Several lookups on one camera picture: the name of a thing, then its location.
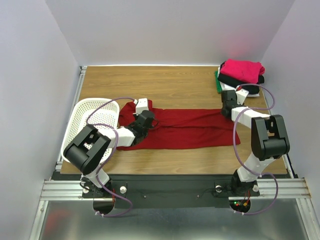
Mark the dark red t shirt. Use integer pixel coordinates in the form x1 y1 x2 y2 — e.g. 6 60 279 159
117 100 234 151

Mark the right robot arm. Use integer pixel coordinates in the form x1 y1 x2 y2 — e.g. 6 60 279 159
221 89 290 196

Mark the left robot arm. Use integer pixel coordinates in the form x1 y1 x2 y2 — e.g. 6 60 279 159
60 109 155 197

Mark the white folded t shirt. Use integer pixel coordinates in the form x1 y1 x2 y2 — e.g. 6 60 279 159
219 63 260 98

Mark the green folded t shirt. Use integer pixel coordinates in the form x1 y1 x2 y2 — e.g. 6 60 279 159
214 71 222 94

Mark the black folded t shirt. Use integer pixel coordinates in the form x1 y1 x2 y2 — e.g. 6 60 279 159
217 73 260 95

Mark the pink folded t shirt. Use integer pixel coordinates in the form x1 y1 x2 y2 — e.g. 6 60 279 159
220 59 266 84

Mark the white perforated plastic basket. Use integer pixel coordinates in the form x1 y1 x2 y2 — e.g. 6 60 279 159
60 98 120 162

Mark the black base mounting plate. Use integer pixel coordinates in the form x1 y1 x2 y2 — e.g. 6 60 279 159
51 173 259 213

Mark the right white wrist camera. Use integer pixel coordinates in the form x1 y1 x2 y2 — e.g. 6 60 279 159
235 86 249 105

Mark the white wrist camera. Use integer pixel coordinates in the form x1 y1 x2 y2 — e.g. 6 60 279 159
235 86 249 105
133 98 149 115

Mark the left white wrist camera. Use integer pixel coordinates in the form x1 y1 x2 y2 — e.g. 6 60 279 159
133 98 149 115

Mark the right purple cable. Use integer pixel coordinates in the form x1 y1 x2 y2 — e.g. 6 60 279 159
232 83 278 216

